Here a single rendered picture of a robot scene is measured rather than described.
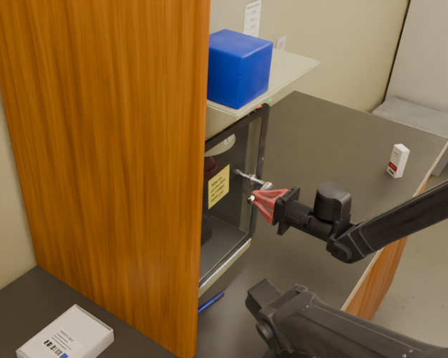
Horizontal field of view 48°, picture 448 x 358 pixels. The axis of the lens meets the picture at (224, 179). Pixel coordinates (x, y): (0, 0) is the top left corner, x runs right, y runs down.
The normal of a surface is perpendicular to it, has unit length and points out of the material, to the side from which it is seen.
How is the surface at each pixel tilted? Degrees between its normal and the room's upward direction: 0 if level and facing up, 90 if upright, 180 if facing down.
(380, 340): 45
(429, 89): 90
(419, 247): 0
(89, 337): 0
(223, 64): 90
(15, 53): 90
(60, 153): 90
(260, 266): 0
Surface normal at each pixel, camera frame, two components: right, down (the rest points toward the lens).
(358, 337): -0.52, -0.85
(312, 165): 0.06, -0.83
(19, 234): 0.83, 0.36
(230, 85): -0.56, 0.44
